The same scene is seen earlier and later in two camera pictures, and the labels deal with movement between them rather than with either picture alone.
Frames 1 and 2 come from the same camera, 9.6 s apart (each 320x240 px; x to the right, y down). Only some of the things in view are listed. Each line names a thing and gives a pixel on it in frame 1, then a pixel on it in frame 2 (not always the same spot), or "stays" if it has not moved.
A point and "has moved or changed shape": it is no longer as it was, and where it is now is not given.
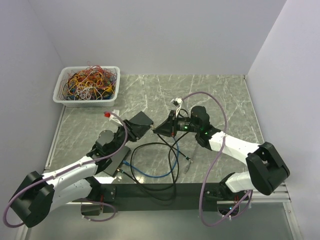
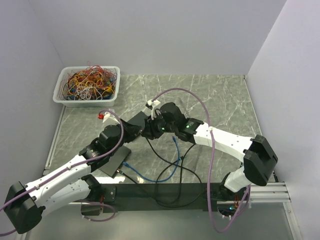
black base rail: x=158 y=197 stays
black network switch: x=117 y=161 stays
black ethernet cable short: x=174 y=148 → x=158 y=175
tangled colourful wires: x=92 y=83 stays
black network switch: x=140 y=124 stays
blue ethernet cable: x=137 y=170 has moved or changed shape
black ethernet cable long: x=135 y=178 → x=154 y=198
